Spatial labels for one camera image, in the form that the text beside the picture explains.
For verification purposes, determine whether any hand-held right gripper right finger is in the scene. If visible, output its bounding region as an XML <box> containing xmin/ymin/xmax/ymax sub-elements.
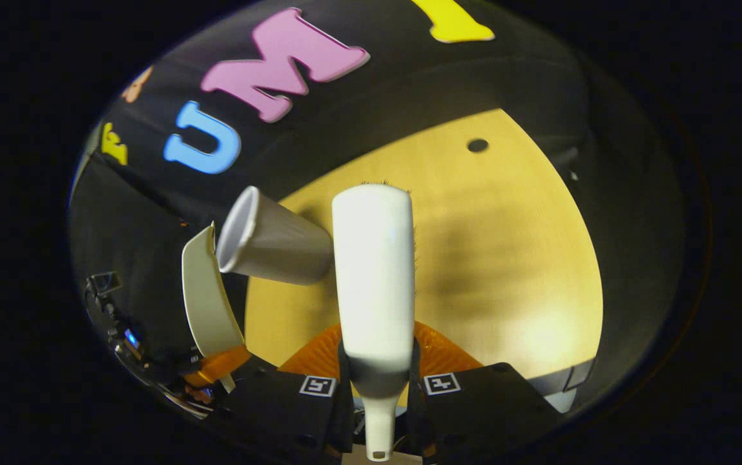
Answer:
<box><xmin>409</xmin><ymin>321</ymin><xmax>562</xmax><ymax>456</ymax></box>

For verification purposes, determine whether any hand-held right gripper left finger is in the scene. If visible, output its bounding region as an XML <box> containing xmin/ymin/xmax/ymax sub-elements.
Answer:
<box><xmin>225</xmin><ymin>323</ymin><xmax>353</xmax><ymax>456</ymax></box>

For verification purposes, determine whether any grey dustpan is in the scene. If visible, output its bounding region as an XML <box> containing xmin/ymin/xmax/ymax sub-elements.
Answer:
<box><xmin>181</xmin><ymin>222</ymin><xmax>247</xmax><ymax>393</ymax></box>

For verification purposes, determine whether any small white broom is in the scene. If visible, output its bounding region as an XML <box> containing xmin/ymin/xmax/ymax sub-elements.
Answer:
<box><xmin>331</xmin><ymin>181</ymin><xmax>420</xmax><ymax>463</ymax></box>

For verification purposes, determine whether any black backdrop cloth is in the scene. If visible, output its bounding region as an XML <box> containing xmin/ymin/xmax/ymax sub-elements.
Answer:
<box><xmin>67</xmin><ymin>0</ymin><xmax>701</xmax><ymax>388</ymax></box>

